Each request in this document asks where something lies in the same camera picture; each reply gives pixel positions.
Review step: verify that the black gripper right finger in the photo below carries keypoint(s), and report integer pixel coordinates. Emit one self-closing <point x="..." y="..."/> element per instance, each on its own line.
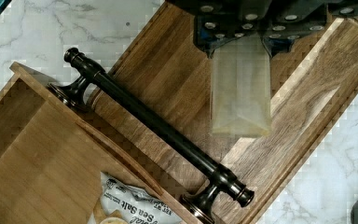
<point x="288" y="20"/>

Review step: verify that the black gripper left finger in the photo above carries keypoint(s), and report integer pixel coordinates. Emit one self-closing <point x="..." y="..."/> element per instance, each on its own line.
<point x="218" y="22"/>

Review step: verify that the wooden cutting board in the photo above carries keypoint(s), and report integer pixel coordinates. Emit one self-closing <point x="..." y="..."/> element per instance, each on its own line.
<point x="311" y="86"/>

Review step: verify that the sea salt snack bag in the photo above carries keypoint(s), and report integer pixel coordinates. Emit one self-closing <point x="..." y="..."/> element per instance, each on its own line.
<point x="125" y="204"/>

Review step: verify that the wooden drawer box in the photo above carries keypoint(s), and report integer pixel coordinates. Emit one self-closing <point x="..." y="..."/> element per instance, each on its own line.
<point x="51" y="158"/>

